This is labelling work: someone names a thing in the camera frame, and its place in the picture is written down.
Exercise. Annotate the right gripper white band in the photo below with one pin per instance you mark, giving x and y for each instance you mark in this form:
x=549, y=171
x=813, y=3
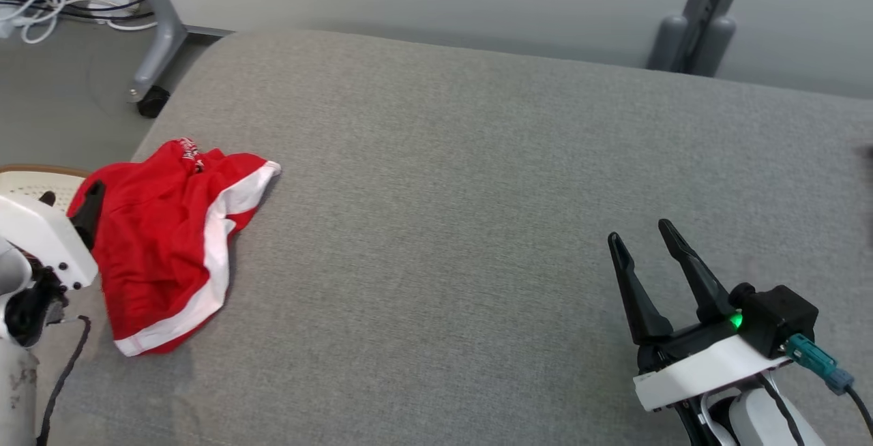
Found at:
x=702, y=371

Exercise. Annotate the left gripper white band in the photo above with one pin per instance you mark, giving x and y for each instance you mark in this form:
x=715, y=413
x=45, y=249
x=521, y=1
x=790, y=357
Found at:
x=41, y=234

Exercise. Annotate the red shorts white trim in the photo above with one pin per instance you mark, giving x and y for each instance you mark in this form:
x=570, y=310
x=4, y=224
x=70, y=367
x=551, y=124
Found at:
x=157, y=248

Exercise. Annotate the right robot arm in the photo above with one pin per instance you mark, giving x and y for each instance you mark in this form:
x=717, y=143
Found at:
x=757, y=419

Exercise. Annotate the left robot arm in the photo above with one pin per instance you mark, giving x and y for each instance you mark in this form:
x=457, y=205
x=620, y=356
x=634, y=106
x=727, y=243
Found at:
x=17, y=391

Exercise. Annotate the white perforated laundry basket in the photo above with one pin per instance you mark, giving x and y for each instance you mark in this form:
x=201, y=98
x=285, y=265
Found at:
x=20, y=183

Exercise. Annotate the black caster wheel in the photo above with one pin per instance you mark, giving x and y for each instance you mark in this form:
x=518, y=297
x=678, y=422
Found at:
x=153, y=101

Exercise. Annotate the grey stand leg with caster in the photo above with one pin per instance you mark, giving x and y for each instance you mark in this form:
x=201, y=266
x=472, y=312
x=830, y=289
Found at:
x=160, y=30

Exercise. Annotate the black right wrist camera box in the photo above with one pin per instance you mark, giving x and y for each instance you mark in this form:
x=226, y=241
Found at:
x=777, y=316

